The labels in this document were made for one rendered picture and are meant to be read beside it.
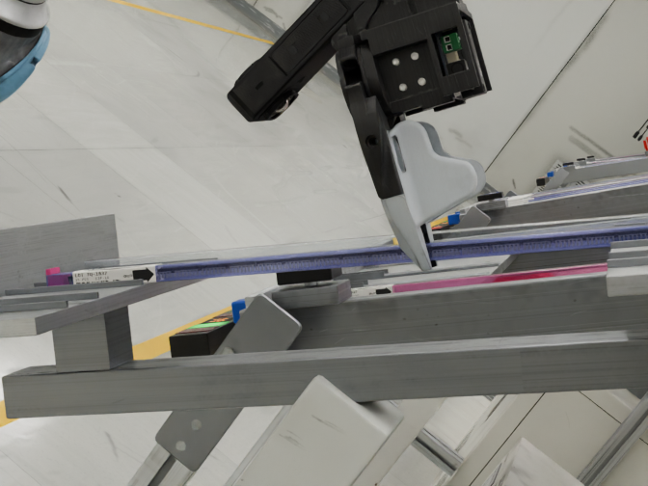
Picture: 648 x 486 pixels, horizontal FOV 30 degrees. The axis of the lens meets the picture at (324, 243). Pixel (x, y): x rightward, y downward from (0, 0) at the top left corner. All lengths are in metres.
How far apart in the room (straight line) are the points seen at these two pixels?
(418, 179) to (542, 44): 9.17
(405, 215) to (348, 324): 0.35
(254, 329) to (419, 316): 0.14
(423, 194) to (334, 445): 0.17
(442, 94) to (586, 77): 9.13
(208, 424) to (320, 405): 0.32
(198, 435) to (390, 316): 0.20
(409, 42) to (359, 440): 0.25
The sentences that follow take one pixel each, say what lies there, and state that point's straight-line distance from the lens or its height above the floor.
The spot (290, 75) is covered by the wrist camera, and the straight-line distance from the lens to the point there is 0.77.
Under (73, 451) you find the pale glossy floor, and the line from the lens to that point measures 2.31.
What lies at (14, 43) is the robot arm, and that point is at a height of 0.75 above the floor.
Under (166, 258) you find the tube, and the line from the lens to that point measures 0.93.
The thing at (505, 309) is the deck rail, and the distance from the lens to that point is 1.05.
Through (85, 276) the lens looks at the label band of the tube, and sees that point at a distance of 0.83.
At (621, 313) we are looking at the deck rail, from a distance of 1.04.
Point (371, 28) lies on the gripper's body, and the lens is 0.74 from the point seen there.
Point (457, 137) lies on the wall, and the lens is 9.94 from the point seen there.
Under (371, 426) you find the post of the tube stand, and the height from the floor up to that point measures 0.81.
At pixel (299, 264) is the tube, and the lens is 0.78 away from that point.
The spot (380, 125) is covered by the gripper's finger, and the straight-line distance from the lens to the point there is 0.73.
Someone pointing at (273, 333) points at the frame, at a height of 0.74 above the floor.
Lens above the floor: 1.05
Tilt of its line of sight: 12 degrees down
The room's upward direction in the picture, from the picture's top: 36 degrees clockwise
